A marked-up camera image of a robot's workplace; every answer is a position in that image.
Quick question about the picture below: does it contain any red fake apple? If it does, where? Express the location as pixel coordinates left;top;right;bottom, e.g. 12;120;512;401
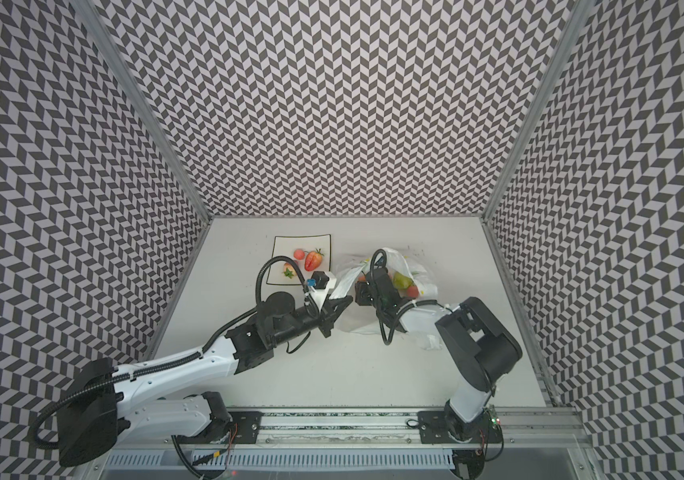
406;285;420;299

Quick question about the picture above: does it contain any aluminium corner post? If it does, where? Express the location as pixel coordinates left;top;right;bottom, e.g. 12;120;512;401
70;0;211;224
481;0;596;224

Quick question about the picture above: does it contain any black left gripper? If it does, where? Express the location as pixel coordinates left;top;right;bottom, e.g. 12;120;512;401
271;295;356;349

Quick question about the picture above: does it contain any white square plate black rim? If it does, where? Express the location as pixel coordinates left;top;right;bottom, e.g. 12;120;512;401
267;234;332;286

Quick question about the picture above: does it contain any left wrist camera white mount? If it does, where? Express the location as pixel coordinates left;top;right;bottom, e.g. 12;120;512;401
306;270;337;310

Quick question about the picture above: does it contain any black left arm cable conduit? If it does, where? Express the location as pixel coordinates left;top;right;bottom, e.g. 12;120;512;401
29;255;319;450

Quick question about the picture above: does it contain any aluminium corner post right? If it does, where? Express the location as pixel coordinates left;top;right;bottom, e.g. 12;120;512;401
481;0;596;224

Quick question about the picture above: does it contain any green fake pear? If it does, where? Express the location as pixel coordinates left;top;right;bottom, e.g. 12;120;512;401
392;271;414;290

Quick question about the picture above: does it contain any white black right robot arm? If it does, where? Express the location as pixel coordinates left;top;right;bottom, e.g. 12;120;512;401
354;268;523;443

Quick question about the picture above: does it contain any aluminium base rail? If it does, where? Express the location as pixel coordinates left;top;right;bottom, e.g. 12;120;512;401
92;407;589;451

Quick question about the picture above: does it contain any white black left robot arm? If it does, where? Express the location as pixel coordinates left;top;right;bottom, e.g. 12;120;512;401
50;292;353;467

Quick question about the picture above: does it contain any white plastic bag lemon print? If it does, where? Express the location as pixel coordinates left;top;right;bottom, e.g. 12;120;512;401
331;247;452;351

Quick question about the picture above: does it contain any aluminium corner post left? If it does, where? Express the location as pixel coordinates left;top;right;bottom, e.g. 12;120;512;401
70;0;211;224

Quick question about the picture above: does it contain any large red fake strawberry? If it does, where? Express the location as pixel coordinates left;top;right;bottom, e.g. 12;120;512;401
282;263;298;280

